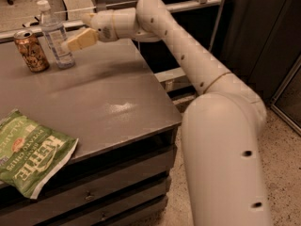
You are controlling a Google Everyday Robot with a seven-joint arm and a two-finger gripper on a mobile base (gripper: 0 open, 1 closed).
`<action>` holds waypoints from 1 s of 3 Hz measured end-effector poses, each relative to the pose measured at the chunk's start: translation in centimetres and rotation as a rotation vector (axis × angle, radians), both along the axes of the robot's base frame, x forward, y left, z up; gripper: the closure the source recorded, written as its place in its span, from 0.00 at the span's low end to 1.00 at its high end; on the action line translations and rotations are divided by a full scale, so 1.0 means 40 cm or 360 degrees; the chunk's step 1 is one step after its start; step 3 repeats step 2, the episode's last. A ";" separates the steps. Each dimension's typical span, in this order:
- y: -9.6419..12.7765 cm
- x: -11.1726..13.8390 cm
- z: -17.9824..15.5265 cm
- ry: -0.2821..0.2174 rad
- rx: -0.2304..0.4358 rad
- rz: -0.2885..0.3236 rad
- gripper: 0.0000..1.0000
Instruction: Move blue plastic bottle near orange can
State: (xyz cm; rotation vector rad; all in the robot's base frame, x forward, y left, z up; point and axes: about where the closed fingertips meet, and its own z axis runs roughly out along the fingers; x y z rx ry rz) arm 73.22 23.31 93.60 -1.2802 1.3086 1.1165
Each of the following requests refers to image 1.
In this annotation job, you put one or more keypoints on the orange drink can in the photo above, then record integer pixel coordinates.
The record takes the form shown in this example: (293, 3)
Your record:
(31, 51)

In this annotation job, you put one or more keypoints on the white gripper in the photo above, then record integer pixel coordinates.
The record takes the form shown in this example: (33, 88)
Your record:
(103, 25)

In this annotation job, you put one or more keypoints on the dark cabinet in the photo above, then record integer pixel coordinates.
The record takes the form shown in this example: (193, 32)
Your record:
(260, 40)

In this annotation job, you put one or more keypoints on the grey drawer cabinet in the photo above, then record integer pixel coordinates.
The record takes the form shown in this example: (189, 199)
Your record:
(110, 189)

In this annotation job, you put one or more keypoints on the metal rail frame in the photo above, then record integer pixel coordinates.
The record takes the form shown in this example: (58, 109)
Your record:
(203, 70)

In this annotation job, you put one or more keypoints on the green chips bag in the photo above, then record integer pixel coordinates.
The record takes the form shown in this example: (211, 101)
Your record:
(31, 153)

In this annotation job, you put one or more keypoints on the clear plastic water bottle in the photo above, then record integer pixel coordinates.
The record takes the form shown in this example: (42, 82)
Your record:
(55, 34)

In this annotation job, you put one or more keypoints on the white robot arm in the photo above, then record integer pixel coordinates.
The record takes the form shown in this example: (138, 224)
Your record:
(220, 128)

